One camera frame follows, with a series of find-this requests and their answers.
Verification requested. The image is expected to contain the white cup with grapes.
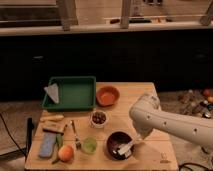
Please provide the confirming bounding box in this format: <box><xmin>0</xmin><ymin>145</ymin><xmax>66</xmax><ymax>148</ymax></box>
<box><xmin>90</xmin><ymin>110</ymin><xmax>108</xmax><ymax>128</ymax></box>

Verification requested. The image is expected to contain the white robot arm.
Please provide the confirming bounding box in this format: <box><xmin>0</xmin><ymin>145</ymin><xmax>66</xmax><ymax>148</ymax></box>
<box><xmin>129</xmin><ymin>93</ymin><xmax>213</xmax><ymax>150</ymax></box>

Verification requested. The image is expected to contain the white triangular cloth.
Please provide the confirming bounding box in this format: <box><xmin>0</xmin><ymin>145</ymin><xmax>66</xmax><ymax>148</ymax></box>
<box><xmin>44</xmin><ymin>83</ymin><xmax>59</xmax><ymax>104</ymax></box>

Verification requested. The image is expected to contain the purple bowl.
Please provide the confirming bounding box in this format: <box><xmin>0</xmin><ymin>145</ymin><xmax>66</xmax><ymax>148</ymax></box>
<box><xmin>106</xmin><ymin>131</ymin><xmax>134</xmax><ymax>160</ymax></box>

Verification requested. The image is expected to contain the peach fruit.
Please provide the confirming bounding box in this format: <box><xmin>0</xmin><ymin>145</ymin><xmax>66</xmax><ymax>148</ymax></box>
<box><xmin>58</xmin><ymin>145</ymin><xmax>74</xmax><ymax>162</ymax></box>

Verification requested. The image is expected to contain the blue sponge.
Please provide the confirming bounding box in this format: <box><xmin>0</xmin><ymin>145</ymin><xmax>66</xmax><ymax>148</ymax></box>
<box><xmin>38</xmin><ymin>133</ymin><xmax>56</xmax><ymax>158</ymax></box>

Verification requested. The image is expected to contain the green pea pod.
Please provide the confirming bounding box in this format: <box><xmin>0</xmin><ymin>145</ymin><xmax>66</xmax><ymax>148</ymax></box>
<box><xmin>51</xmin><ymin>134</ymin><xmax>63</xmax><ymax>164</ymax></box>

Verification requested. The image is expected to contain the orange bowl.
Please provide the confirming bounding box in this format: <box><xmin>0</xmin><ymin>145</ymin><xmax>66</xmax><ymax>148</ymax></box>
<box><xmin>96</xmin><ymin>86</ymin><xmax>120</xmax><ymax>107</ymax></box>

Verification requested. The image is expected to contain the black cable left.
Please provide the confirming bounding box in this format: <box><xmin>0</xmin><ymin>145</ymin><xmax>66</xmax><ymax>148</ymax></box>
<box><xmin>0</xmin><ymin>113</ymin><xmax>28</xmax><ymax>158</ymax></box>

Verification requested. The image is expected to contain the wooden scrub brush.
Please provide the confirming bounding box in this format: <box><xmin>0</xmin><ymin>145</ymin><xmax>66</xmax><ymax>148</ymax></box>
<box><xmin>42</xmin><ymin>122</ymin><xmax>65</xmax><ymax>134</ymax></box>

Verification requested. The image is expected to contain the green plastic cup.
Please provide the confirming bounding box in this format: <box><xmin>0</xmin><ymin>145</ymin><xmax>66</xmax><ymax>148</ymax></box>
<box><xmin>82</xmin><ymin>137</ymin><xmax>97</xmax><ymax>154</ymax></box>

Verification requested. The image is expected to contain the silver fork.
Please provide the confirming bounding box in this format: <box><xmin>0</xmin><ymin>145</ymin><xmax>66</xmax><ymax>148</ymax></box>
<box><xmin>71</xmin><ymin>120</ymin><xmax>81</xmax><ymax>150</ymax></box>

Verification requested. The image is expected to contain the green plastic tray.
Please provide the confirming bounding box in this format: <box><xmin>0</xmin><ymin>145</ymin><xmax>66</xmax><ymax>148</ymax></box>
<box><xmin>42</xmin><ymin>76</ymin><xmax>96</xmax><ymax>112</ymax></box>

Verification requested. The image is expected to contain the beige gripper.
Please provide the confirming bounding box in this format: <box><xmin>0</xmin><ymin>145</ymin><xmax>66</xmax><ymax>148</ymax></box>
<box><xmin>135</xmin><ymin>129</ymin><xmax>152</xmax><ymax>143</ymax></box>

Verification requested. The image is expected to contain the yellow banana toy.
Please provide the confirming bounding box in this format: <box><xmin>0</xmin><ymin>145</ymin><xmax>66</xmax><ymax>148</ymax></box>
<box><xmin>40</xmin><ymin>115</ymin><xmax>64</xmax><ymax>122</ymax></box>

